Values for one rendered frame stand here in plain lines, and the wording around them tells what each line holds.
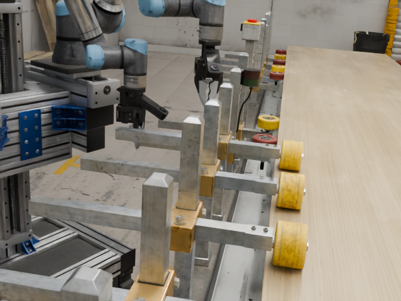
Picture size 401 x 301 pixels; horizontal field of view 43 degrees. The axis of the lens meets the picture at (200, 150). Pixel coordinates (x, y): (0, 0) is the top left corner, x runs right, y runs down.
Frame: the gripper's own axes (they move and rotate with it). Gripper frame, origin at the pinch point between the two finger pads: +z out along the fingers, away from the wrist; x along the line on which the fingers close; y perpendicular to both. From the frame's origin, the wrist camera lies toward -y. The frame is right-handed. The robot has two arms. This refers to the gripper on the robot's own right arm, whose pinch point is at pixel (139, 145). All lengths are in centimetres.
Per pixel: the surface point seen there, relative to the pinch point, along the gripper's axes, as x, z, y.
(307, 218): 55, -8, -54
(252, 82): -1.1, -25.4, -36.0
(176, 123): -23.5, -2.5, -7.6
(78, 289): 123, -30, -30
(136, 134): 26.6, -12.6, -6.8
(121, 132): 26.5, -12.8, -2.3
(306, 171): 25, -8, -55
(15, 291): 102, -12, -12
